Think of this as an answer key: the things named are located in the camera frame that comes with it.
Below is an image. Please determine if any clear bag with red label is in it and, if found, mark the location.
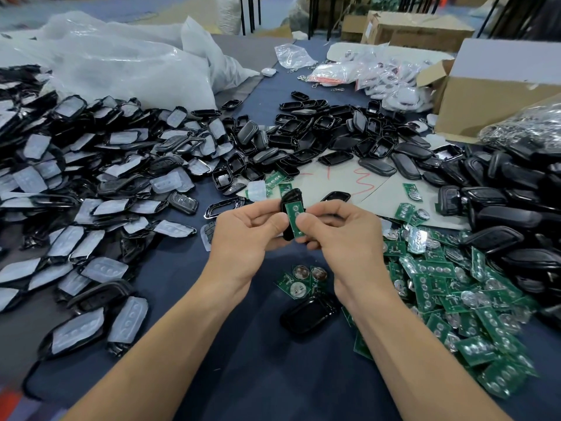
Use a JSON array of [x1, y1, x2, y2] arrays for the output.
[[305, 58, 362, 86]]

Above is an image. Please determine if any heap of clear parts bags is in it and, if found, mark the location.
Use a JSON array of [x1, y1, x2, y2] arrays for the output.
[[358, 43, 435, 113]]

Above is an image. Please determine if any large open cardboard box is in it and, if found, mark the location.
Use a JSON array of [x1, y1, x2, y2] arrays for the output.
[[416, 37, 561, 144]]

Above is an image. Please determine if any small crumpled clear plastic bag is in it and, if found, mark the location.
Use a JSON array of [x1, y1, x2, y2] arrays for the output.
[[274, 43, 318, 72]]

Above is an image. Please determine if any person's right hand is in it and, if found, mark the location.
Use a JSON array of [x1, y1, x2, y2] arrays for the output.
[[296, 199, 394, 308]]

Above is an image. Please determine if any person's right forearm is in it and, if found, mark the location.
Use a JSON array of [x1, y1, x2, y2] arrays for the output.
[[346, 289, 514, 421]]

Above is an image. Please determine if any red blue striped bag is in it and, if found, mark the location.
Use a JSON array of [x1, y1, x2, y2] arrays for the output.
[[0, 385, 67, 421]]

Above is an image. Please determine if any clear bag of metal parts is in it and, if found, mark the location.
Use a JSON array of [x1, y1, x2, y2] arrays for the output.
[[480, 96, 561, 154]]

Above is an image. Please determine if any white sack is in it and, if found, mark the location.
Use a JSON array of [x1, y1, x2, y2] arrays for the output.
[[216, 0, 242, 36]]

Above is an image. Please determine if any black metal table frame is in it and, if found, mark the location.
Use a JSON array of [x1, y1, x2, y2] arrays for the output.
[[238, 0, 352, 40]]

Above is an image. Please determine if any large white plastic bag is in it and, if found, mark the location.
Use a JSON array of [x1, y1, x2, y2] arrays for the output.
[[0, 10, 261, 111]]

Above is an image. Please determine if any pile of black shell halves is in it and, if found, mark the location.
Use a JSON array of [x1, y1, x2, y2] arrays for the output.
[[210, 90, 466, 216]]

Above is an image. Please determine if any lone glossy black shell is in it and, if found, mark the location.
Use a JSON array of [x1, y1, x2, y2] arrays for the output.
[[280, 295, 341, 339]]

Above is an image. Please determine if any person's left hand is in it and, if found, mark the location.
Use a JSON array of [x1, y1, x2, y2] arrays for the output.
[[203, 199, 297, 299]]

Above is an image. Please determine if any small green circuit board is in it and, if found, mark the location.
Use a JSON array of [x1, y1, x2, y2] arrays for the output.
[[285, 201, 308, 239]]

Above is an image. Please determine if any pile of assembled black fobs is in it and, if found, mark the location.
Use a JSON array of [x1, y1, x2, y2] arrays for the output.
[[434, 136, 561, 330]]

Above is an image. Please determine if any pile of green circuit boards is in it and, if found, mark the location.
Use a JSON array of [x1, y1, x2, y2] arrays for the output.
[[263, 169, 540, 400]]

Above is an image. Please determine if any brown cardboard box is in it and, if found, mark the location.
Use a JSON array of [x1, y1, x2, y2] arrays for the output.
[[361, 10, 476, 53]]

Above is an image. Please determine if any pile of shells with pads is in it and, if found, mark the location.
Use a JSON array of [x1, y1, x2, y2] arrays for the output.
[[0, 64, 251, 382]]

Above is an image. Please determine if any person's left forearm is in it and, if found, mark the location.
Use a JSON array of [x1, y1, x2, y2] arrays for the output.
[[63, 280, 238, 421]]

